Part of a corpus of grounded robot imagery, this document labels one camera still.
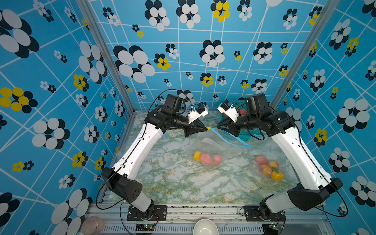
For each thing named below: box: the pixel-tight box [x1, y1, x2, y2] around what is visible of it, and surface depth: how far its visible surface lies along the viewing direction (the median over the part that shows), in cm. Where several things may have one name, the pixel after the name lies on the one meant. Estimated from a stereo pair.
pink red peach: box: [255, 155, 268, 166], surface depth 89 cm
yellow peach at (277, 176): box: [270, 170, 285, 182], surface depth 82 cm
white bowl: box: [192, 218, 220, 235], surface depth 69 cm
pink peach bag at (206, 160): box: [200, 153, 214, 168], surface depth 84 cm
